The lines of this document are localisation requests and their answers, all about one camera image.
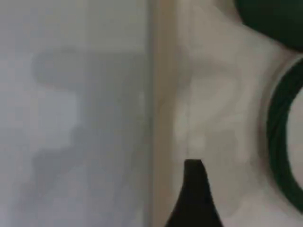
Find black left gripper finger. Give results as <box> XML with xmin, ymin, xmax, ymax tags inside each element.
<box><xmin>164</xmin><ymin>159</ymin><xmax>224</xmax><ymax>227</ymax></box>

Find cream canvas bag green handles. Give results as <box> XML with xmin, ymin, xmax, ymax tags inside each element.
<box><xmin>151</xmin><ymin>0</ymin><xmax>303</xmax><ymax>227</ymax></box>

